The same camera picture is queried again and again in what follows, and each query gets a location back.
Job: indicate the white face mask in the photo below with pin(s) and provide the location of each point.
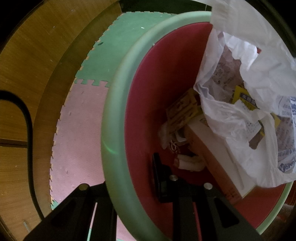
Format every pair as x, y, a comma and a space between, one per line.
165, 136

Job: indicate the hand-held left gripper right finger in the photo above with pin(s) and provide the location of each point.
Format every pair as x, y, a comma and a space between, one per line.
165, 183

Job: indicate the white sock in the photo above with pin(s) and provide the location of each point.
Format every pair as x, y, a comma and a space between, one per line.
190, 162

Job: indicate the red bucket with green rim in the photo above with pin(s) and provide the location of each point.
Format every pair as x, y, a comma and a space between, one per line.
161, 69

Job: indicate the white plastic shopping bag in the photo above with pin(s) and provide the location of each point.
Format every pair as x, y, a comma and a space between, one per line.
242, 34

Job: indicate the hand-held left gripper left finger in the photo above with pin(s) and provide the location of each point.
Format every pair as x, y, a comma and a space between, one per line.
74, 208

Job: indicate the pink foam floor mat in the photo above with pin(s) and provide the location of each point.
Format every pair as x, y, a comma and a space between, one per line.
78, 139

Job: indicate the yellow snack packet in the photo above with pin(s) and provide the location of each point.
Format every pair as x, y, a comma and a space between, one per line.
246, 99
182, 109

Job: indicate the white box with lime band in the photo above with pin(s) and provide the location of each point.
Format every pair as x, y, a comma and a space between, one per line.
215, 157

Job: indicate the green foam floor mat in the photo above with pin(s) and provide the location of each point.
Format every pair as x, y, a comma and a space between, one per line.
55, 205
129, 41

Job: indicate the person's fleece-clad leg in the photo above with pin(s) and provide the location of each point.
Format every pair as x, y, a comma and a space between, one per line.
284, 210

